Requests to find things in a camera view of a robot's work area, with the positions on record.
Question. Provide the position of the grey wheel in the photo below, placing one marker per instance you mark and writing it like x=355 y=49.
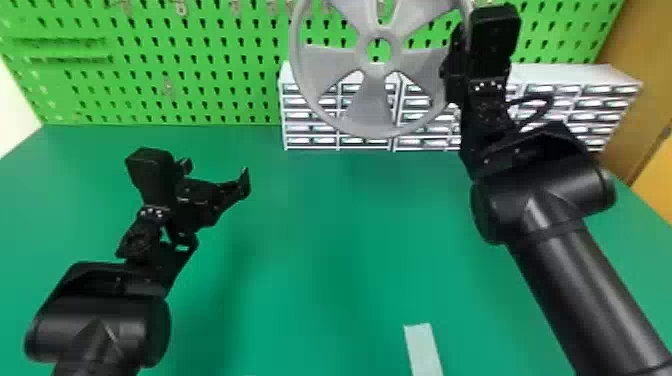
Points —
x=367 y=105

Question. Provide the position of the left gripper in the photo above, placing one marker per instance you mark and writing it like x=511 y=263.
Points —
x=197 y=204

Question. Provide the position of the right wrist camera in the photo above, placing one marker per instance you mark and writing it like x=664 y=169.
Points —
x=493 y=39

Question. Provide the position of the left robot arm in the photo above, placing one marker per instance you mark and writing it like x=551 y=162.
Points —
x=105 y=315

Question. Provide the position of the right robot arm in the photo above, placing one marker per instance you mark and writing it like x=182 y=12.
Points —
x=556 y=220

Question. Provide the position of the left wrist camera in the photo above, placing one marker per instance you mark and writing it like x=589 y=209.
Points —
x=150 y=176

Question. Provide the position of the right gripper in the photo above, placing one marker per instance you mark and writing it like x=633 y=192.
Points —
x=456 y=73

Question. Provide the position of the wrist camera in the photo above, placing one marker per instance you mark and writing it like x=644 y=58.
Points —
x=150 y=176
x=493 y=39

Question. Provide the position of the white drawer cabinet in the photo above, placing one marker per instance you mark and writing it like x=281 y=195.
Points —
x=304 y=128
x=593 y=100
x=425 y=134

